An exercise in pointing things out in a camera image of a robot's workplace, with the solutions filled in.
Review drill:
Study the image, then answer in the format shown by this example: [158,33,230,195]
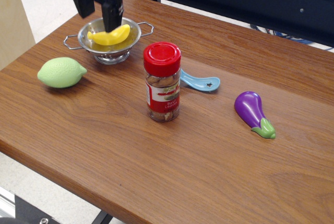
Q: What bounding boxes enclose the blue and black cables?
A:
[250,23,334,52]

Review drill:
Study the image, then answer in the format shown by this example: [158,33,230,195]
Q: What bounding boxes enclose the purple toy eggplant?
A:
[234,91,276,139]

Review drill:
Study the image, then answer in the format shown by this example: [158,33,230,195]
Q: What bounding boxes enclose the red-lidded bay leaves jar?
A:
[143,41,181,122]

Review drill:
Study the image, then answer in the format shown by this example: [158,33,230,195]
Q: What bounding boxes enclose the light wooden panel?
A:
[1,0,35,69]

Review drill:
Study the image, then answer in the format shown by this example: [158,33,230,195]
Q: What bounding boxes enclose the black table leg bracket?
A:
[0,194,113,224]

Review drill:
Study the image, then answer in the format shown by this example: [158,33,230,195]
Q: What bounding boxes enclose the yellow toy banana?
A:
[87,24,130,46]

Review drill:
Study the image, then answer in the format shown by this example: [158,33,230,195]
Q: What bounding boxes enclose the light blue toy spoon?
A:
[180,69,220,92]

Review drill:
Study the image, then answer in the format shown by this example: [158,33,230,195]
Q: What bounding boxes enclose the small steel colander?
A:
[63,17,154,65]

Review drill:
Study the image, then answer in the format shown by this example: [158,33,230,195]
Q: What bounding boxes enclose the aluminium rail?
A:
[0,186,16,218]

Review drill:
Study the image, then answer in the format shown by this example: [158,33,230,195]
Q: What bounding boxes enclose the green toy lime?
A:
[37,57,87,88]

